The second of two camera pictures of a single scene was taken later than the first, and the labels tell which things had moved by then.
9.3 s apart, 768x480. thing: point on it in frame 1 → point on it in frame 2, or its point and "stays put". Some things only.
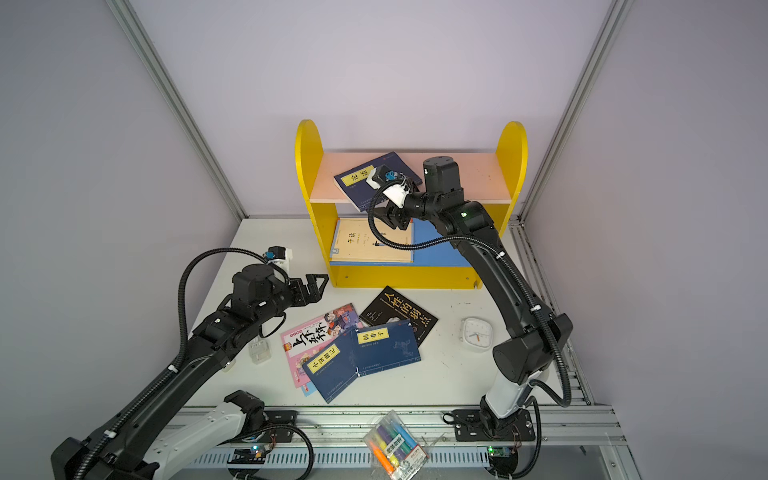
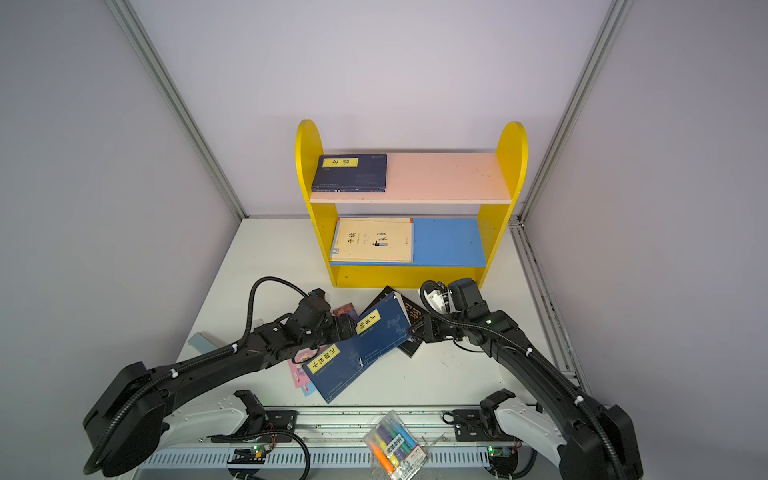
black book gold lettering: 391,303 stays put
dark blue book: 385,346 → 380,329
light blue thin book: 309,389 stays put
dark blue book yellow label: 354,181 → 351,173
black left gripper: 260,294 → 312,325
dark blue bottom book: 335,368 stays put
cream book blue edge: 353,241 stays put
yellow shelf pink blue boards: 343,184 stays put
